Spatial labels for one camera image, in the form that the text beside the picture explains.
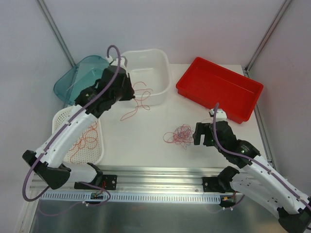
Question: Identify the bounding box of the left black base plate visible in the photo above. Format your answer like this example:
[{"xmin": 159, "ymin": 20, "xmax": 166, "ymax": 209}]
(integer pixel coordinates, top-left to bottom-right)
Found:
[{"xmin": 74, "ymin": 175, "xmax": 118, "ymax": 190}]

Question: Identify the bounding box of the teal transparent plastic bin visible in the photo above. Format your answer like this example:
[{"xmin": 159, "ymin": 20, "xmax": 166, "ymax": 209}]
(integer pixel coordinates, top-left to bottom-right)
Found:
[{"xmin": 53, "ymin": 55, "xmax": 109, "ymax": 106}]

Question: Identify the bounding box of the red striped wire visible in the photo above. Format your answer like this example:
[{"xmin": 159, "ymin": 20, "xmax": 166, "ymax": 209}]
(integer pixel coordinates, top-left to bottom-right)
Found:
[{"xmin": 69, "ymin": 121, "xmax": 99, "ymax": 164}]

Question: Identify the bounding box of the right aluminium frame post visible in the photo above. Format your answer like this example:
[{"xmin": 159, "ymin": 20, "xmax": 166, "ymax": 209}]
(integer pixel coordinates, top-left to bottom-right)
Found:
[{"xmin": 244, "ymin": 0, "xmax": 293, "ymax": 76}]

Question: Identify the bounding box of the aluminium mounting rail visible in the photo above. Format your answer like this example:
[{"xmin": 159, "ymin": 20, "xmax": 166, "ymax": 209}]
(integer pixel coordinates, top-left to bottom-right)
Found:
[{"xmin": 30, "ymin": 166, "xmax": 258, "ymax": 196}]

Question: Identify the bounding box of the red plastic tray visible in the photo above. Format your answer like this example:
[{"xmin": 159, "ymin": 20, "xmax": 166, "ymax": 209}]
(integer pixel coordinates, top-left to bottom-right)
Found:
[{"xmin": 176, "ymin": 57, "xmax": 263, "ymax": 124}]

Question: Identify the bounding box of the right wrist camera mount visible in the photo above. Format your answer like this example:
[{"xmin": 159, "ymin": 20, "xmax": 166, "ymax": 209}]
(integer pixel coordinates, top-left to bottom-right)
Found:
[{"xmin": 208, "ymin": 109, "xmax": 227, "ymax": 121}]

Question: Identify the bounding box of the wire bundle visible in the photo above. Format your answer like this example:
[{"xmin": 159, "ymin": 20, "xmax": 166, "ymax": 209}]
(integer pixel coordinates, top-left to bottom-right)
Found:
[{"xmin": 162, "ymin": 123, "xmax": 195, "ymax": 150}]

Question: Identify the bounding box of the white plastic tub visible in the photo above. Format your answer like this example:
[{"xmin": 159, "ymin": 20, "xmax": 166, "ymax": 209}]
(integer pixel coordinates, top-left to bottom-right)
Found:
[{"xmin": 121, "ymin": 49, "xmax": 172, "ymax": 106}]

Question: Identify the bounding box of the white slotted cable duct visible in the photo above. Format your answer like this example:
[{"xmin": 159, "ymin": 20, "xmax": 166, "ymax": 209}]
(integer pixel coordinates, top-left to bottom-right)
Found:
[{"xmin": 40, "ymin": 191, "xmax": 221, "ymax": 204}]

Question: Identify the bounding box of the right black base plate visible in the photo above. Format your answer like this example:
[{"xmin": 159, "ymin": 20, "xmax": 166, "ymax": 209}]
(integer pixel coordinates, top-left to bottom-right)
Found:
[{"xmin": 202, "ymin": 177, "xmax": 234, "ymax": 193}]

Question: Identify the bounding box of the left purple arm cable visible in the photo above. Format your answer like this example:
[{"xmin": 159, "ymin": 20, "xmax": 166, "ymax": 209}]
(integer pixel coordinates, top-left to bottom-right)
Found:
[{"xmin": 22, "ymin": 45, "xmax": 121, "ymax": 202}]

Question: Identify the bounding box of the left aluminium frame post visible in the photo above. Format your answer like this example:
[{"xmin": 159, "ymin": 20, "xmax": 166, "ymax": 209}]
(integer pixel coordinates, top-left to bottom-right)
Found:
[{"xmin": 35, "ymin": 0, "xmax": 76, "ymax": 67}]

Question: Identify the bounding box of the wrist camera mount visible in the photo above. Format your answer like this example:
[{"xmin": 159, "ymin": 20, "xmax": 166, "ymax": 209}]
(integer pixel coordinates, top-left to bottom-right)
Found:
[
  {"xmin": 208, "ymin": 109, "xmax": 227, "ymax": 121},
  {"xmin": 105, "ymin": 56, "xmax": 127, "ymax": 70}
]

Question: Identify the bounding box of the white perforated basket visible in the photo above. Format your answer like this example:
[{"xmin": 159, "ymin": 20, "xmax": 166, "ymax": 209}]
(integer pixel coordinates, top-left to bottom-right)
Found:
[{"xmin": 64, "ymin": 120, "xmax": 104, "ymax": 165}]

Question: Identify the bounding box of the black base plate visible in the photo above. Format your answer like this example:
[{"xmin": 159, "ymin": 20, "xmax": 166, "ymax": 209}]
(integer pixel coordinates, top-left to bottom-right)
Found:
[
  {"xmin": 74, "ymin": 175, "xmax": 118, "ymax": 190},
  {"xmin": 202, "ymin": 177, "xmax": 234, "ymax": 193}
]

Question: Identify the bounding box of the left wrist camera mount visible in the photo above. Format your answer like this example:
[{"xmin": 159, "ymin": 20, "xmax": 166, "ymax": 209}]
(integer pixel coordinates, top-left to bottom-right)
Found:
[{"xmin": 105, "ymin": 56, "xmax": 127, "ymax": 70}]

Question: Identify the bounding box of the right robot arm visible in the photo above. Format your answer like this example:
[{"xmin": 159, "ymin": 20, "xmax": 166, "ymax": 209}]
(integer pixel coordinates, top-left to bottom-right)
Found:
[{"xmin": 193, "ymin": 121, "xmax": 311, "ymax": 233}]

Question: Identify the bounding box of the aluminium frame post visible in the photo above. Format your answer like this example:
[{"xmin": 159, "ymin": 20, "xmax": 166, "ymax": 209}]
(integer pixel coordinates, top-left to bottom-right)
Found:
[
  {"xmin": 35, "ymin": 0, "xmax": 76, "ymax": 67},
  {"xmin": 244, "ymin": 0, "xmax": 293, "ymax": 76}
]

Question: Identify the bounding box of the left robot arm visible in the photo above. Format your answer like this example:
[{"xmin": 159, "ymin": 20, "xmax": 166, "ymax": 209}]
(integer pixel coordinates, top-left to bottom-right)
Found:
[{"xmin": 22, "ymin": 65, "xmax": 135, "ymax": 189}]

